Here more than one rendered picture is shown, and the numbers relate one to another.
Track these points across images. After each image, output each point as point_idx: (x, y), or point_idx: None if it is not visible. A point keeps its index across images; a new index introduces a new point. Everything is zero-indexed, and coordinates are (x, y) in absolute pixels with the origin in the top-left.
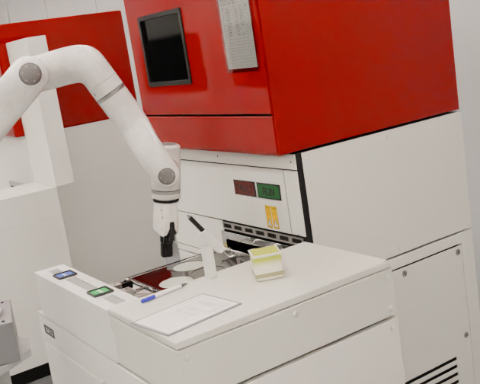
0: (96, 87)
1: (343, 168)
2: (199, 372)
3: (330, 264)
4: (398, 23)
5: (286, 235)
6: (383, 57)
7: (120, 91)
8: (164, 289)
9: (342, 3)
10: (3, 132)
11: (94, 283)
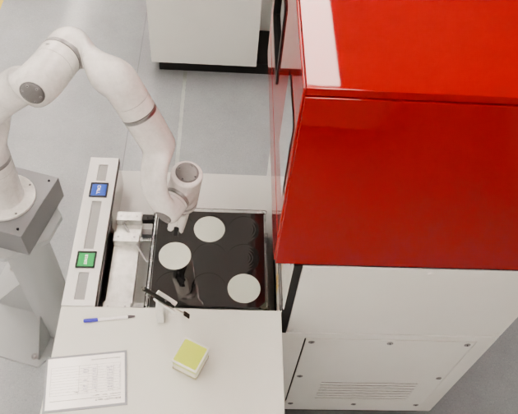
0: (116, 111)
1: (353, 282)
2: None
3: (246, 389)
4: None
5: (280, 283)
6: (470, 221)
7: (141, 125)
8: (157, 262)
9: (435, 171)
10: (24, 106)
11: (99, 232)
